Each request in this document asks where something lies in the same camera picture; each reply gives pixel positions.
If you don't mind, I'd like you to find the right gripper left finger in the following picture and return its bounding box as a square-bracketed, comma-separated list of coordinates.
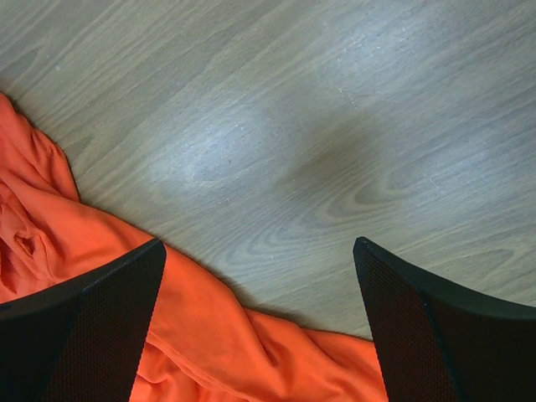
[1, 240, 167, 401]

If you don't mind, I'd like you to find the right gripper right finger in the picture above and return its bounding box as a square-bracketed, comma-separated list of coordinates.
[353, 237, 535, 401]

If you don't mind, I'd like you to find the orange t-shirt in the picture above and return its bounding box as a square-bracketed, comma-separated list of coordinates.
[1, 97, 387, 401]

